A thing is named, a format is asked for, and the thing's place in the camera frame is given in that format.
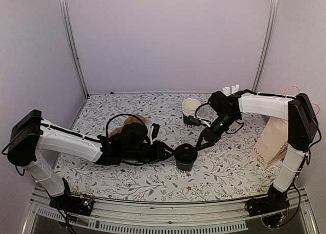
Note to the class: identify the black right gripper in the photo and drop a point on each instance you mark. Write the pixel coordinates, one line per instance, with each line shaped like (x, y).
(210, 137)

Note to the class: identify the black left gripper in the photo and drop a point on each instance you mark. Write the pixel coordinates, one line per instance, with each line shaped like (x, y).
(159, 152)

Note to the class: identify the single black cup lid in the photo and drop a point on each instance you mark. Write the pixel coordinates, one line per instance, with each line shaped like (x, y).
(186, 153)

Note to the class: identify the stack of black paper cups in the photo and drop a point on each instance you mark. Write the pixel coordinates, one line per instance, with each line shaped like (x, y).
(189, 107)

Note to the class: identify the brown cardboard cup carrier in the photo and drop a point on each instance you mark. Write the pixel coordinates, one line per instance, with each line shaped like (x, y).
(130, 120)

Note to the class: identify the paper takeout bag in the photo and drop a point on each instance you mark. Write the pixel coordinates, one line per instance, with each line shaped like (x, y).
(291, 122)

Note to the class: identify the single black paper cup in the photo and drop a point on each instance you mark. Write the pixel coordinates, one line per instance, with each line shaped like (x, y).
(184, 166)

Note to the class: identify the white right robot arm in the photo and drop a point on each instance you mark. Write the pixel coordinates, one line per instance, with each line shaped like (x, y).
(252, 103)

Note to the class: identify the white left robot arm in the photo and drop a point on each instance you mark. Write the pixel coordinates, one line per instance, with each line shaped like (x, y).
(34, 133)

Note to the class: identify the white cup with straws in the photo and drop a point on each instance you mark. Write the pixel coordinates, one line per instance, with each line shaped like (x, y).
(228, 90)

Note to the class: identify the black left gripper camera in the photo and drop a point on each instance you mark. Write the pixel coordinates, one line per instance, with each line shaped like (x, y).
(154, 132)

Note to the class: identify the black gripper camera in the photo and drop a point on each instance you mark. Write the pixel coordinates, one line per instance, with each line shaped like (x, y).
(198, 121)
(154, 132)

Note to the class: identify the black right gripper camera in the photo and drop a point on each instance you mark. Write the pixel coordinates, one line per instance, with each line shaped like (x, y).
(198, 121)

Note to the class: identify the aluminium front rail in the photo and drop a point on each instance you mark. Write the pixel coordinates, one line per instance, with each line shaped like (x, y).
(122, 216)

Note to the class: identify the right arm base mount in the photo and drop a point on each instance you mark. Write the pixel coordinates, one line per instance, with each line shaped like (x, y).
(275, 201)

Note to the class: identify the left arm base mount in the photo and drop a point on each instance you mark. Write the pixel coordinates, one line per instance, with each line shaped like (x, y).
(81, 205)

